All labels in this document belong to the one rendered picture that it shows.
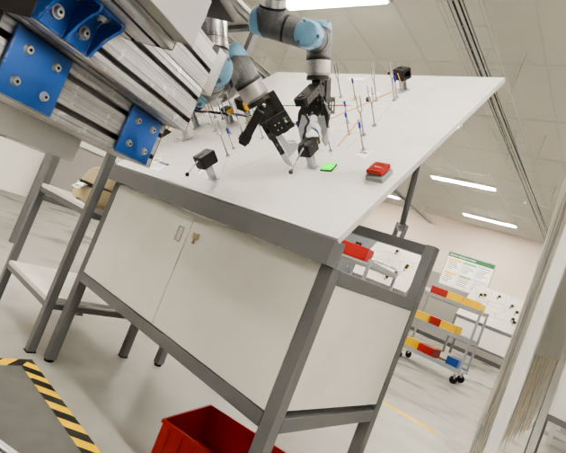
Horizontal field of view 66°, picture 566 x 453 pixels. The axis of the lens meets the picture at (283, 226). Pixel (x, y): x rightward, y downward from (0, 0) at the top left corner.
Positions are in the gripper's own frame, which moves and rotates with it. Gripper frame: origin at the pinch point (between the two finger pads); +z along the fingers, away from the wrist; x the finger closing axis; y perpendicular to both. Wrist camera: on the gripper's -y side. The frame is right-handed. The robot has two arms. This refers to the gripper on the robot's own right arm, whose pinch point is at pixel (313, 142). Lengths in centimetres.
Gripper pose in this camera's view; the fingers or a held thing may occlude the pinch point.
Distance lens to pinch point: 140.1
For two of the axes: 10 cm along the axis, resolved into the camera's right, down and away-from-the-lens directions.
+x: -8.1, -1.5, 5.6
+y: 5.8, -2.0, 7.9
